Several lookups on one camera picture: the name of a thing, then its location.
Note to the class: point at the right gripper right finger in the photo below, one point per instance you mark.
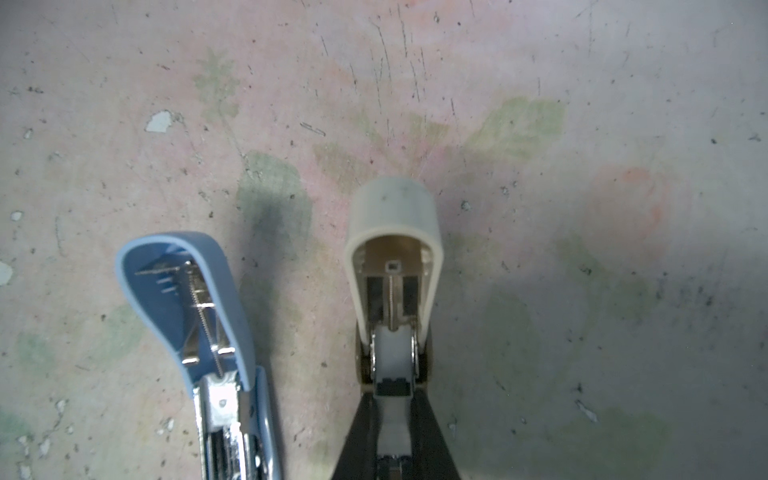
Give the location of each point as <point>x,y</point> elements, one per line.
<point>431,457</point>

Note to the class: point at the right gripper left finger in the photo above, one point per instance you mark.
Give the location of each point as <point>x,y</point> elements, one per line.
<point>358,457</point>

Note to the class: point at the silver staple strip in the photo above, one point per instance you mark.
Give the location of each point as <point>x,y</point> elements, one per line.
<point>394,437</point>

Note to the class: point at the light blue stapler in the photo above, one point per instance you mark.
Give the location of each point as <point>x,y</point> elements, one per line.
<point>181,287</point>

